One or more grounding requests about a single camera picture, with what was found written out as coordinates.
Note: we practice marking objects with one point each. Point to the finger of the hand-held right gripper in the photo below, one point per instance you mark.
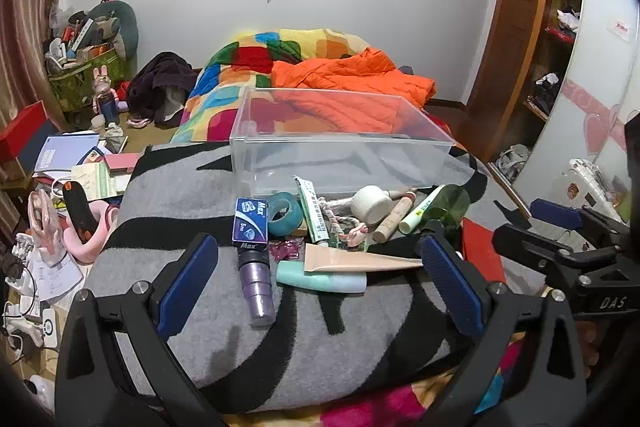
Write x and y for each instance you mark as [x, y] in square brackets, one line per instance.
[555, 212]
[525, 243]

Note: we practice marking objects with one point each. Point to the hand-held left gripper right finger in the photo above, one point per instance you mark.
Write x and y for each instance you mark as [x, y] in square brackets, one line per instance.
[450, 282]

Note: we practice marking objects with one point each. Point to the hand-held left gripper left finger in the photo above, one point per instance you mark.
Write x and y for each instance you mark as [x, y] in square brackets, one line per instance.
[187, 282]

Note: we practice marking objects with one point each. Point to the purple cups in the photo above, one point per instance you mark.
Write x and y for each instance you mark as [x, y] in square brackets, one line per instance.
[257, 287]

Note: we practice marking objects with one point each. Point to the green glass bottle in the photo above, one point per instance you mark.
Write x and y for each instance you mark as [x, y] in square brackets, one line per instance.
[447, 207]

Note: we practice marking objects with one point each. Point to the beige cylinder stick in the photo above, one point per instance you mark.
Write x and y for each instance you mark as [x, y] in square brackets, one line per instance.
[395, 219]

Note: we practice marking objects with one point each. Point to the blue cardboard box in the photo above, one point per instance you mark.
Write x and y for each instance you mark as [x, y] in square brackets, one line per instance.
[251, 219]

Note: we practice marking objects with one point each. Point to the beige cosmetic tube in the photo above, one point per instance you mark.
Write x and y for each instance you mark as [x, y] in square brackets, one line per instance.
[360, 259]

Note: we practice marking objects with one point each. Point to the teal tape roll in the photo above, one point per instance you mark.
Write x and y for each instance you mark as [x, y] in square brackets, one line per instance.
[285, 213]

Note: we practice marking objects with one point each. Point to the mint green case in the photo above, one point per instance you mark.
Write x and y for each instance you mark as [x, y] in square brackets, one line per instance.
[320, 279]

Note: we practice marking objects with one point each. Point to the clear plastic box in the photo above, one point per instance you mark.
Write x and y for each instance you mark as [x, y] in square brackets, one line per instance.
[350, 157]

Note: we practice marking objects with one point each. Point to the person's right hand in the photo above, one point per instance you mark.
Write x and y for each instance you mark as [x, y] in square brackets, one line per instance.
[590, 347]

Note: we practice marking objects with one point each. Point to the red cloth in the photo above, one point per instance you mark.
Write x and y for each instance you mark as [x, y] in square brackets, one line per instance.
[480, 249]

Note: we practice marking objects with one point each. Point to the grey black blanket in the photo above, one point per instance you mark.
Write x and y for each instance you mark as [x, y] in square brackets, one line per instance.
[200, 207]

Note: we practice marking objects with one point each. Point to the pink foil candy wrapper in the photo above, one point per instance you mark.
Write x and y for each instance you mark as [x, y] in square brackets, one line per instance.
[285, 250]

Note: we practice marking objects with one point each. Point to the white round jar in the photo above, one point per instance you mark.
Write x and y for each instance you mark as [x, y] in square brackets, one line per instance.
[372, 204]

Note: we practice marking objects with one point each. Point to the black orange device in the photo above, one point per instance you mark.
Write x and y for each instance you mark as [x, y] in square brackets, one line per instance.
[80, 212]

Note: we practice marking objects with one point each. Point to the white paper sheets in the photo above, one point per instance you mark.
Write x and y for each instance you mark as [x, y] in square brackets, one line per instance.
[55, 277]

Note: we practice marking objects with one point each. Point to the white pink sliding door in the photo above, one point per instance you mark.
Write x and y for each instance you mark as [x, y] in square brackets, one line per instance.
[590, 82]

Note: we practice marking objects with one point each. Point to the green white book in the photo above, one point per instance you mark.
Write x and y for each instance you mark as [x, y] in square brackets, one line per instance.
[95, 182]

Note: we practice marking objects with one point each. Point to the pink book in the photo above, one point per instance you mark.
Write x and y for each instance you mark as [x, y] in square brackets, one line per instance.
[120, 162]

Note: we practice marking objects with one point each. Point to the white green ointment tube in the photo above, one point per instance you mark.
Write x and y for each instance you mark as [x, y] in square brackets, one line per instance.
[312, 212]

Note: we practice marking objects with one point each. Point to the wooden wardrobe shelf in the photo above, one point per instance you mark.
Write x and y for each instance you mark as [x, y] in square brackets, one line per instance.
[562, 32]

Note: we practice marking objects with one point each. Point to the blue notebook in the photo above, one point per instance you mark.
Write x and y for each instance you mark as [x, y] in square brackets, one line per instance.
[65, 149]

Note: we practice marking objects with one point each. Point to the dark clothes pile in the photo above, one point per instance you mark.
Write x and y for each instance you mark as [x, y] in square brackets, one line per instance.
[160, 82]

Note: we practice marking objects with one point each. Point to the pink bunny toy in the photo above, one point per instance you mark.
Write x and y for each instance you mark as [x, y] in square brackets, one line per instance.
[105, 92]

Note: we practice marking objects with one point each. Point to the wooden door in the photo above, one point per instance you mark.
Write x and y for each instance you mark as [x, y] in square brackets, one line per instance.
[515, 7]

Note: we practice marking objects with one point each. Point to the colourful patchwork blanket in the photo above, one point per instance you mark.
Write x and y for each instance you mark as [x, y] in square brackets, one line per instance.
[235, 72]

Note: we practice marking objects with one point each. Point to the orange duvet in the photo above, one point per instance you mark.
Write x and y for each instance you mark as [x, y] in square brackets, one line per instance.
[350, 82]

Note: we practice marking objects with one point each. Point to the red box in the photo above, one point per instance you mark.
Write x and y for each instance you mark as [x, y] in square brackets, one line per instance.
[20, 129]

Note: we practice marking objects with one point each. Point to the green storage bag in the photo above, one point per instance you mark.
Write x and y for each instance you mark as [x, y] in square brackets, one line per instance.
[85, 79]

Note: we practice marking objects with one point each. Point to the grey green cushion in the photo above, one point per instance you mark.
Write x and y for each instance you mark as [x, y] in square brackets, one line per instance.
[122, 22]

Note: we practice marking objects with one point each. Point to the striped curtain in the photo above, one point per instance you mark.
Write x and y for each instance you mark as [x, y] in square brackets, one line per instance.
[30, 7]

